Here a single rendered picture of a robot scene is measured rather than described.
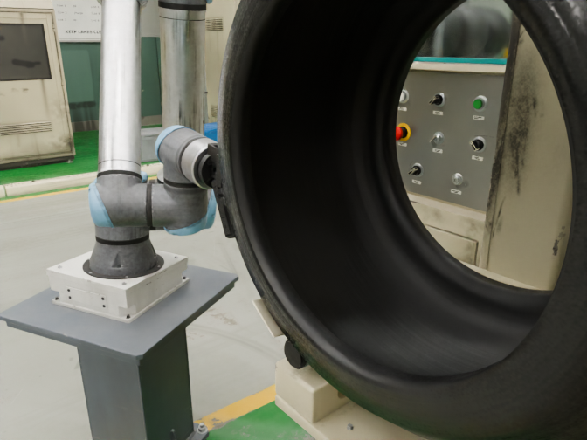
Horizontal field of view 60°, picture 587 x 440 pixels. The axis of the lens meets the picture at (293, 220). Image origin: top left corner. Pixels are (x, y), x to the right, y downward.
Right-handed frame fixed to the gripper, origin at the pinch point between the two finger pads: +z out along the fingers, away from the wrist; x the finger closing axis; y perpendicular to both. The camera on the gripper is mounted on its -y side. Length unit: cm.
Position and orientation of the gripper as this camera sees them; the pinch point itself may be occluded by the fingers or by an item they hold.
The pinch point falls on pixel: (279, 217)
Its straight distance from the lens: 82.1
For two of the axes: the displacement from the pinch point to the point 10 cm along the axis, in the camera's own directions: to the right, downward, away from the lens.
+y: 0.8, -9.0, -4.2
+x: 7.7, -2.1, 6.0
